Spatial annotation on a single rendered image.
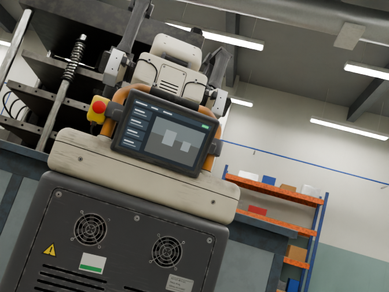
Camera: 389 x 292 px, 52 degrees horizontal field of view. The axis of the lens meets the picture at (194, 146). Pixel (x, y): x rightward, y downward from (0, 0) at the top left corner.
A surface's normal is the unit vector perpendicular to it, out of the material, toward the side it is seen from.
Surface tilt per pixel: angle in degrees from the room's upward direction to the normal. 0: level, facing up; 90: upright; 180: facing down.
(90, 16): 90
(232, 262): 90
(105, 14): 90
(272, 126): 90
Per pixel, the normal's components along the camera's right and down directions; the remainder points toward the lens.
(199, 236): 0.25, -0.14
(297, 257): -0.02, -0.23
